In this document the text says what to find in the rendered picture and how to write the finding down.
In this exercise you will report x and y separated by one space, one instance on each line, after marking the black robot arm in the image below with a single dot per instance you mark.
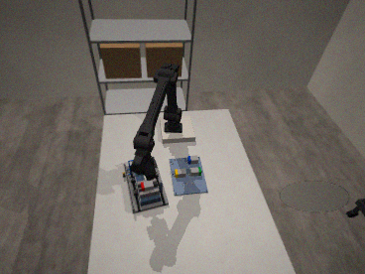
166 78

